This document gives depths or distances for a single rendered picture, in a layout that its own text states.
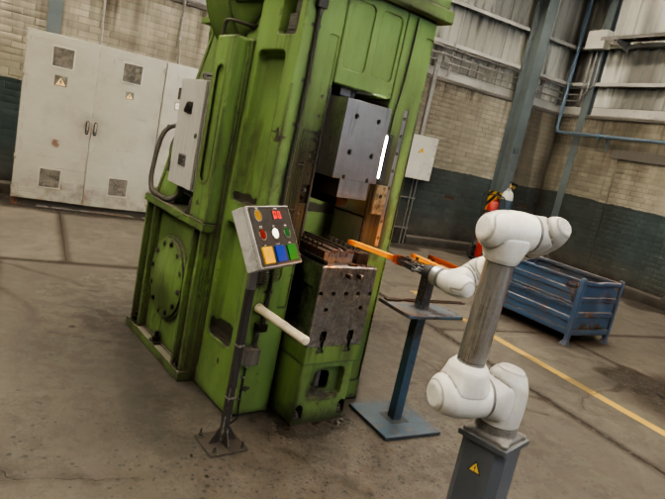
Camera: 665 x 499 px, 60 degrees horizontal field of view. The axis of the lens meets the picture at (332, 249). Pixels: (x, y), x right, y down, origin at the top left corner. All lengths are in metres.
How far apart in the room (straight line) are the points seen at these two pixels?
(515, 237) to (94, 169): 6.59
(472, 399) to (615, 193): 9.53
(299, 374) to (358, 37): 1.79
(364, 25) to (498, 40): 8.50
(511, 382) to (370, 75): 1.76
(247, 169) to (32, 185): 5.07
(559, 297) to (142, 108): 5.52
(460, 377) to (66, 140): 6.55
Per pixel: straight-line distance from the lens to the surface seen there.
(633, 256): 11.06
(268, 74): 3.19
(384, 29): 3.24
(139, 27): 8.64
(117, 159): 7.97
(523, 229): 1.98
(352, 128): 2.95
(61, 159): 7.93
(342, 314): 3.13
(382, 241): 3.44
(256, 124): 3.20
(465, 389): 2.08
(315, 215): 3.50
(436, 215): 10.88
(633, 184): 11.26
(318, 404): 3.31
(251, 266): 2.47
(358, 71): 3.14
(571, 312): 6.43
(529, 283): 6.74
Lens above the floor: 1.54
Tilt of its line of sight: 10 degrees down
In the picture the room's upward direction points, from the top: 12 degrees clockwise
